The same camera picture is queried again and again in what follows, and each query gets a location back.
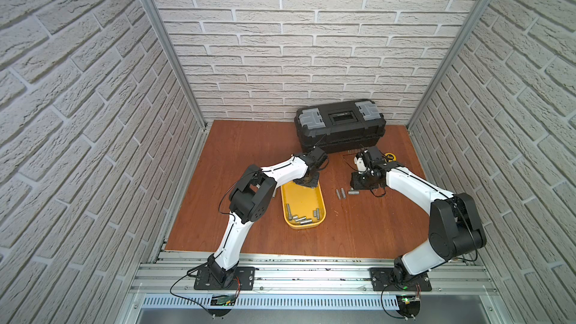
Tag aluminium rail frame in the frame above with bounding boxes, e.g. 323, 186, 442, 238
116, 250, 512, 323

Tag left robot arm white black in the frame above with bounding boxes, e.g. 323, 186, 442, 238
207, 146, 328, 288

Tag black plastic toolbox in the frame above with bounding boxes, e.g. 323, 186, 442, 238
294, 99, 386, 154

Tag right green circuit board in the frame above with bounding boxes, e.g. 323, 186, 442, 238
398, 295, 421, 307

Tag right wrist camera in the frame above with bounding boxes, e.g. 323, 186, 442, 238
354, 155, 366, 173

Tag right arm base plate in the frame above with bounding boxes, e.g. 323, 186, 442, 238
369, 267, 432, 292

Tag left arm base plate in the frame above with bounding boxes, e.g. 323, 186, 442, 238
193, 265, 256, 291

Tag yellow tape measure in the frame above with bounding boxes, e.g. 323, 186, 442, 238
383, 152, 397, 162

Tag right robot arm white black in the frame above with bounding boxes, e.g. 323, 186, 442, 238
351, 146, 487, 290

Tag silver sockets in tray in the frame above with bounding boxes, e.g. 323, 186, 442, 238
284, 204, 322, 229

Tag yellow plastic tray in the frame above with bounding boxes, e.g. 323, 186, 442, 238
280, 181, 326, 227

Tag green circuit board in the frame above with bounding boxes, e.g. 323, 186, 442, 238
398, 295, 421, 307
210, 295, 237, 307

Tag left green circuit board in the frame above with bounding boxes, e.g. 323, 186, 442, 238
210, 295, 237, 307

